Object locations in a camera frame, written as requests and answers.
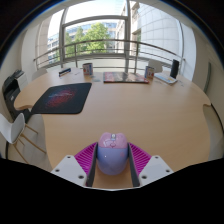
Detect grey metal railing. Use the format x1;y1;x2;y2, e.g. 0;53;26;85
33;39;186;73

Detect black mouse pad, red-blue print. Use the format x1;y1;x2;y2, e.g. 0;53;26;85
30;82;93;115

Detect black and white office printer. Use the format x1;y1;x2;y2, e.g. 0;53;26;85
2;69;33;123

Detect black upright device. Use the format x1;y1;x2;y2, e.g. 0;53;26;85
169;59;180;80

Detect black and blue case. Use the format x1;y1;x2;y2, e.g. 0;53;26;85
58;67;72;78

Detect white plastic chair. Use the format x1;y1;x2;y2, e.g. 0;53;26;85
148;59;164;74
31;68;48;81

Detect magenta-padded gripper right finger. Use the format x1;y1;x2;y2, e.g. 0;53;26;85
127;142;175;188

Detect white chair with wooden legs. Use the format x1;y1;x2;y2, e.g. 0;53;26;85
0;112;48;164

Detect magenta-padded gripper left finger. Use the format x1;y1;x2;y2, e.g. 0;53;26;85
50;142;99;188

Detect pink and lilac computer mouse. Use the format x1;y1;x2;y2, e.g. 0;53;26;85
96;131;130;177

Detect red and grey magazine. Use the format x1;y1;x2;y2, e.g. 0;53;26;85
102;71;150;84

